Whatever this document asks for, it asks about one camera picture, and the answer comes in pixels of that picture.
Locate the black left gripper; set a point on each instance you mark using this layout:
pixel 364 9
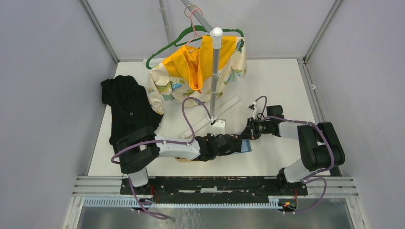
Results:
pixel 210 137

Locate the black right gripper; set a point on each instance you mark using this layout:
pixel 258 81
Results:
pixel 250 132

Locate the yellow box of cards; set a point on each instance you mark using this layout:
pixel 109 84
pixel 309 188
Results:
pixel 183 160

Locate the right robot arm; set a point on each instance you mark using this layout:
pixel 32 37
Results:
pixel 319 146

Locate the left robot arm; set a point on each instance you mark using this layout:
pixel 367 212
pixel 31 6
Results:
pixel 138 149

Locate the white clothes rack stand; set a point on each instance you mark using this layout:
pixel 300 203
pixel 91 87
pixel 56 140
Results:
pixel 216 34

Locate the yellow dinosaur print shirt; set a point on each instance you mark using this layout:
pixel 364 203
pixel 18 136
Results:
pixel 188 73

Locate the black garment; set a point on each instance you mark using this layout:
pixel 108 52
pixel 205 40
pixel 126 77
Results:
pixel 130 108

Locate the pink clothes hanger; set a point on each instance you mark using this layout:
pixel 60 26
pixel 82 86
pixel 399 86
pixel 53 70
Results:
pixel 196 36

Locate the green clothes hanger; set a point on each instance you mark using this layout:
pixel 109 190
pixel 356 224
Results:
pixel 185 32

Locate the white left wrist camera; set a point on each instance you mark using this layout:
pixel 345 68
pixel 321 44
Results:
pixel 218 127

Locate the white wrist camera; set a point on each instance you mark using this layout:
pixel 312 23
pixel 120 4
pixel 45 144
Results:
pixel 218 127
pixel 253 108

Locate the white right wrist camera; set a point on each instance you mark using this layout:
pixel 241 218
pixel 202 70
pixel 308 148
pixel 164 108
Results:
pixel 253 108

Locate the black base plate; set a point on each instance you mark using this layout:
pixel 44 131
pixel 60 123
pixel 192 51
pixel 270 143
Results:
pixel 217 190

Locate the white slotted cable duct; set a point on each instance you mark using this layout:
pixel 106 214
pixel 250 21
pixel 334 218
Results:
pixel 273 203

